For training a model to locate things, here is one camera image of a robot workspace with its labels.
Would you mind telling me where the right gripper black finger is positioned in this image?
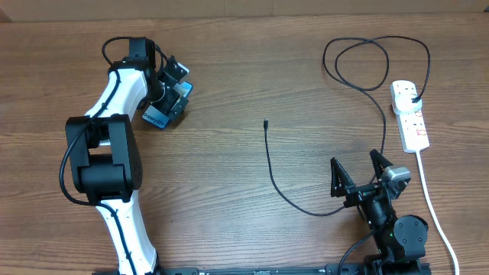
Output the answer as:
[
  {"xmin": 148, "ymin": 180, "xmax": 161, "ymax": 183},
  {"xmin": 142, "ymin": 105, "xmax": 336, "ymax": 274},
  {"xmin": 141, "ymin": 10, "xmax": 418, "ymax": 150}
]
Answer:
[
  {"xmin": 370, "ymin": 149, "xmax": 393, "ymax": 180},
  {"xmin": 330, "ymin": 157, "xmax": 355, "ymax": 197}
]

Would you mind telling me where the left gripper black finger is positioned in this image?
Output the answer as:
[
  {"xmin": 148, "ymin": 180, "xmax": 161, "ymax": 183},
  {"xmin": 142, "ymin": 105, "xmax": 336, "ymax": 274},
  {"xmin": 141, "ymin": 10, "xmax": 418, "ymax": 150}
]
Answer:
[
  {"xmin": 167, "ymin": 97, "xmax": 189, "ymax": 121},
  {"xmin": 166, "ymin": 56, "xmax": 189, "ymax": 83}
]

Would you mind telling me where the smartphone with blue screen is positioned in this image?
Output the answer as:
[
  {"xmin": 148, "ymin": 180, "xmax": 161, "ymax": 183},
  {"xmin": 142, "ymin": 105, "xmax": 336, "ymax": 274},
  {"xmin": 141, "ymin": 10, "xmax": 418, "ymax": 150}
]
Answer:
[{"xmin": 142, "ymin": 82, "xmax": 193, "ymax": 129}]

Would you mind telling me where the black USB charger cable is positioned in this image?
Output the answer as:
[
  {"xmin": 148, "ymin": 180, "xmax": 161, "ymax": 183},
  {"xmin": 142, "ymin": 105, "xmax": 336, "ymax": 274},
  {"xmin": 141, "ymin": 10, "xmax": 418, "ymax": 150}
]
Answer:
[{"xmin": 263, "ymin": 35, "xmax": 432, "ymax": 218}]

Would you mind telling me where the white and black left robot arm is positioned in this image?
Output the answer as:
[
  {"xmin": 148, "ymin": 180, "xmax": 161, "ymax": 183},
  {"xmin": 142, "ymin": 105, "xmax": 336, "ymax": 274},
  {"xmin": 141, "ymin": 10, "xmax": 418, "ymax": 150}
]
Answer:
[{"xmin": 59, "ymin": 37, "xmax": 193, "ymax": 274}]

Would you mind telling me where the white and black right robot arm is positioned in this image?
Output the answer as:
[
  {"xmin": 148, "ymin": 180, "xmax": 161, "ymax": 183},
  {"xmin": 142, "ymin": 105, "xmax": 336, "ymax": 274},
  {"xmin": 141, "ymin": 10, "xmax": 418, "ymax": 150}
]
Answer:
[{"xmin": 325, "ymin": 149, "xmax": 431, "ymax": 274}]

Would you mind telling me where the white charger plug adapter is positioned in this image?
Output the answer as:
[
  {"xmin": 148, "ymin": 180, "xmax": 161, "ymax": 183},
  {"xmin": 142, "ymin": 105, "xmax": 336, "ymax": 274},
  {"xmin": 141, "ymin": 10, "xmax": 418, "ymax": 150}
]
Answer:
[{"xmin": 392, "ymin": 94, "xmax": 423, "ymax": 115}]

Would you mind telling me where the white power strip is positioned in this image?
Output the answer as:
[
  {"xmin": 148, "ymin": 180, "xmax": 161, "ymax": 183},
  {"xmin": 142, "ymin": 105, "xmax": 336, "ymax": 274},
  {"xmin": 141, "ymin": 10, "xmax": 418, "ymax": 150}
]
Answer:
[{"xmin": 390, "ymin": 80, "xmax": 429, "ymax": 153}]

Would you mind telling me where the white power strip cord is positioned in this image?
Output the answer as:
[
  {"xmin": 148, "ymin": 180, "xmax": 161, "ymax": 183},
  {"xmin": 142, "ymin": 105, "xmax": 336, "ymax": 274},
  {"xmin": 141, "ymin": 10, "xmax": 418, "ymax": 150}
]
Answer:
[{"xmin": 414, "ymin": 150, "xmax": 461, "ymax": 275}]

